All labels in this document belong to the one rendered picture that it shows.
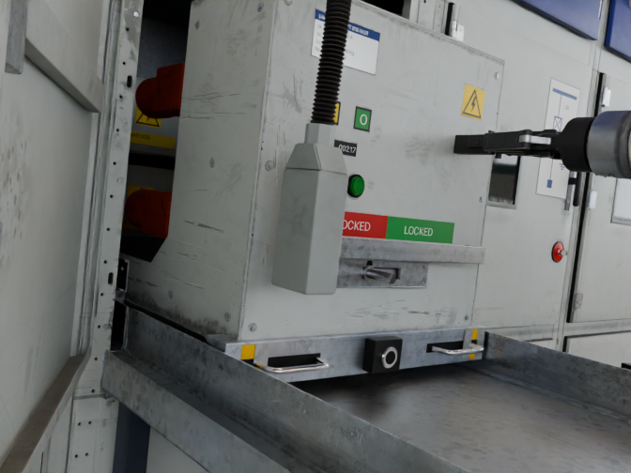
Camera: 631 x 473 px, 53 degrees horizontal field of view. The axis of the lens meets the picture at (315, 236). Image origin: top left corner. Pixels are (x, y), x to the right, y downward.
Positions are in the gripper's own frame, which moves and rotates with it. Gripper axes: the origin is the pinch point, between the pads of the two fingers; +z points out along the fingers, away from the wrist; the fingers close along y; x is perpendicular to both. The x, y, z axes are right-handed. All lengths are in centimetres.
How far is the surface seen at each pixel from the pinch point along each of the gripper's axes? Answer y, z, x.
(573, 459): -11.7, -28.2, -38.5
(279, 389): -42, -10, -33
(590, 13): 81, 28, 48
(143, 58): -10, 108, 23
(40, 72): -67, -2, -3
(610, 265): 114, 28, -21
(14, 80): -71, -9, -5
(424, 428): -21.3, -13.8, -38.5
